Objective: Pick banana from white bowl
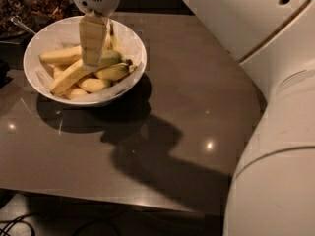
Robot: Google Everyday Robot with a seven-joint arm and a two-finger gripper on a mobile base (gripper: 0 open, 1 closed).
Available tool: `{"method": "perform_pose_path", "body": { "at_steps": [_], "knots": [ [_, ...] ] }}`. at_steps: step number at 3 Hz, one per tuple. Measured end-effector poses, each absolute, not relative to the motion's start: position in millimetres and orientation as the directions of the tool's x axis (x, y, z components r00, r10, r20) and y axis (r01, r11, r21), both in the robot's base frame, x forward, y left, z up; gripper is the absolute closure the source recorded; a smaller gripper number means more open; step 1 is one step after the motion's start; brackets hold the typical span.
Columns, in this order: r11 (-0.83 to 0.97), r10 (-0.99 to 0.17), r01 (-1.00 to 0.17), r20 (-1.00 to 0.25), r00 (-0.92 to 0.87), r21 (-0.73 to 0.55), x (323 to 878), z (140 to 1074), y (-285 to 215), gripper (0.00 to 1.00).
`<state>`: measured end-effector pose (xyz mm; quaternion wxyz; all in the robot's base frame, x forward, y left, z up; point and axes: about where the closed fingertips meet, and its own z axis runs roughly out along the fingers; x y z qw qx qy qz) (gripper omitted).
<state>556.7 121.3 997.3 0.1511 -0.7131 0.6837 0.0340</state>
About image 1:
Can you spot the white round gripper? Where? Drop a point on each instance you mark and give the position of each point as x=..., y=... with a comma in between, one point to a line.
x=92, y=27

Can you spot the large front yellow banana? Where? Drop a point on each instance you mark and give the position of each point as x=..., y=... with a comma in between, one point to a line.
x=76, y=71

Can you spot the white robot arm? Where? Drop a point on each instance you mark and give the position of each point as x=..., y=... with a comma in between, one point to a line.
x=272, y=190

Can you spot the long back yellow banana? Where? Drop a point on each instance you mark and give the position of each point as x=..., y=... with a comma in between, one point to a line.
x=72, y=54

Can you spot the small right yellow banana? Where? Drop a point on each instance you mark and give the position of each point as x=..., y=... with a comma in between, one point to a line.
x=115, y=72

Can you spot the small yellow banana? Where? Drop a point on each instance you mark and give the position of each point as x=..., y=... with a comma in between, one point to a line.
x=74, y=92
x=93, y=84
x=115, y=72

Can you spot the small middle yellow banana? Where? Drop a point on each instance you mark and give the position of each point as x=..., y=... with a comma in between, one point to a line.
x=93, y=84

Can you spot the small bottom yellow banana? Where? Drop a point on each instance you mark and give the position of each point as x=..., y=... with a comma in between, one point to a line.
x=74, y=92

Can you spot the glass bowl of snacks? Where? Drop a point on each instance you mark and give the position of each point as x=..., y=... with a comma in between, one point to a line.
x=28, y=11

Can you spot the white bowl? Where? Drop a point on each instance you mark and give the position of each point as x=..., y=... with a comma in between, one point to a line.
x=131, y=46

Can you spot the metal spoon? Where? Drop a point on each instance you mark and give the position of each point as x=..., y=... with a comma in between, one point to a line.
x=18, y=22

